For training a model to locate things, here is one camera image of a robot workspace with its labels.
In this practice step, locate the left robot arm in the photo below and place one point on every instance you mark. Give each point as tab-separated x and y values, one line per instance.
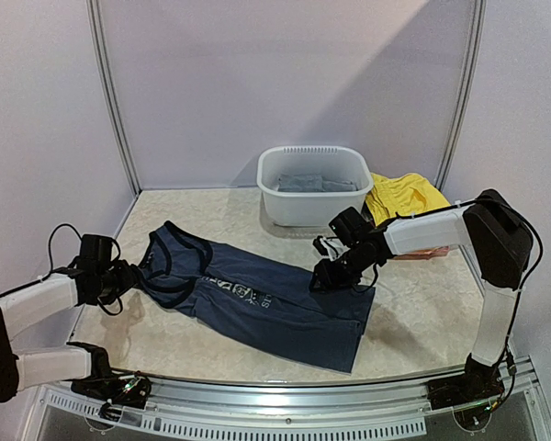
86	365

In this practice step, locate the navy blue tank top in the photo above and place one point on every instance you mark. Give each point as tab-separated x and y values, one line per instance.
254	300

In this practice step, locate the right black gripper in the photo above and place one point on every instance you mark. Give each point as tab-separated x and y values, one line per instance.
330	269

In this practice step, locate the left aluminium corner post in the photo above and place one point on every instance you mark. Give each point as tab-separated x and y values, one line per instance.
96	22

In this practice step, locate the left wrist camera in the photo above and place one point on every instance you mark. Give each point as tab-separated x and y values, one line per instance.
96	250

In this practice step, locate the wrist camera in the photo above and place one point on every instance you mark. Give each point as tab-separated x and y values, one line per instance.
350	227
96	250

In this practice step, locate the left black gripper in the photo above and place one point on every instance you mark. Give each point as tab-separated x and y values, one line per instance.
128	277

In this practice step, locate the right aluminium corner post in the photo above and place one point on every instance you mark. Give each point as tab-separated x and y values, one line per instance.
468	69

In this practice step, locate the front aluminium rail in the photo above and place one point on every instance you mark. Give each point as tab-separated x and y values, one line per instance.
396	409

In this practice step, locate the pink folded cloth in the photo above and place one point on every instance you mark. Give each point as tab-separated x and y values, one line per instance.
425	254

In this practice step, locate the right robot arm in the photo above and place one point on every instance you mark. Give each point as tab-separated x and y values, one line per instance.
501	248

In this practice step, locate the folded grey denim cloth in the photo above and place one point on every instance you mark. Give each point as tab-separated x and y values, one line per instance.
312	184

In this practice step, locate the white plastic wash basin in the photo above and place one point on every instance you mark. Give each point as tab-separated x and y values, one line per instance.
311	209

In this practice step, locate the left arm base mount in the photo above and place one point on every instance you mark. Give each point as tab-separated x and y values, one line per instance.
115	392

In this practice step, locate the aluminium corner post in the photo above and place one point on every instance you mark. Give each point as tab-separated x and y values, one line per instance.
96	22
468	69

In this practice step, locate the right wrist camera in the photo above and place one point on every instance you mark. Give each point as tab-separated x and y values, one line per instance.
350	227

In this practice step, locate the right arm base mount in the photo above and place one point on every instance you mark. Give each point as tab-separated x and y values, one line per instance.
473	396

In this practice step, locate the yellow shorts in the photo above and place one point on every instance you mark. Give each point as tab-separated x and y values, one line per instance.
411	193

